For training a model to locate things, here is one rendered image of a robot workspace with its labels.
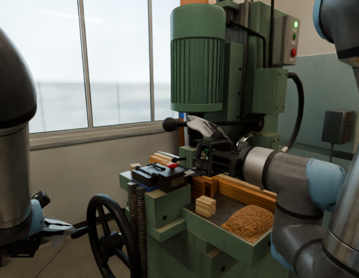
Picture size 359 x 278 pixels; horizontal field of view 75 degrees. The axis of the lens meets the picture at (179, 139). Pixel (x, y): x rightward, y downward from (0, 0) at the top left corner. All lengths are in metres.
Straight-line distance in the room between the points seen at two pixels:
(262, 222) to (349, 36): 0.42
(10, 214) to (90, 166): 1.64
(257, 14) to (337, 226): 0.73
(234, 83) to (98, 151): 1.52
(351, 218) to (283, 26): 0.75
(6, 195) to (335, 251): 0.48
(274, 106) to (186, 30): 0.38
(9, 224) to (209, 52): 0.63
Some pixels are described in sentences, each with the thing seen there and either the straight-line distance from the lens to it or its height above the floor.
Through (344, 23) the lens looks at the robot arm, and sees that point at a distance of 0.44.
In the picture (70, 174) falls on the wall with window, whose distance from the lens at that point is 2.11.
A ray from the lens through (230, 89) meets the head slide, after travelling 0.84.
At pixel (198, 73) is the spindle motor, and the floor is 1.28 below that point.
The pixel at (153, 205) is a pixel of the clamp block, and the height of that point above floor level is 0.94.
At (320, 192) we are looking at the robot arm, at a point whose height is 1.09.
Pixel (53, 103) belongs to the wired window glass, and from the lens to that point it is 2.06.
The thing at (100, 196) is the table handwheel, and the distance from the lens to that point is 0.69.
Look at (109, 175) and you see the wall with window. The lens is 2.23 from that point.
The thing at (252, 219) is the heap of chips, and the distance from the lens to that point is 0.62.
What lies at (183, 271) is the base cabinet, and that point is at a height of 0.69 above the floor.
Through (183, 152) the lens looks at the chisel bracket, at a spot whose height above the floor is 1.02.
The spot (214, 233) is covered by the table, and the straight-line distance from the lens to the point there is 0.65.
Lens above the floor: 1.24
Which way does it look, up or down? 13 degrees down
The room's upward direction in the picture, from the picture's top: straight up
